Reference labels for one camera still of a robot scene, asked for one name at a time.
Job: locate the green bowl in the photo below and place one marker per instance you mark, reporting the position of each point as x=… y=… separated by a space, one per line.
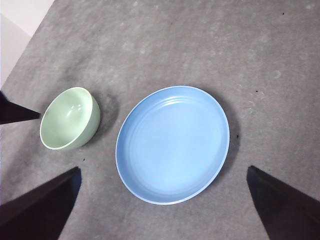
x=70 y=120

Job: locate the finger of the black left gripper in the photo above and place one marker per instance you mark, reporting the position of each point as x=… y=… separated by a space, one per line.
x=12 y=112

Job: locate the blue plate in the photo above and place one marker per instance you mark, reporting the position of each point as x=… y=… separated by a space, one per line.
x=172 y=145

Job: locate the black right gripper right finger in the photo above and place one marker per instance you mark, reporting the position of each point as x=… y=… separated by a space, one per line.
x=287 y=212

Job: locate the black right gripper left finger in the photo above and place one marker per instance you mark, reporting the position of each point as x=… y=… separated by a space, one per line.
x=40 y=212

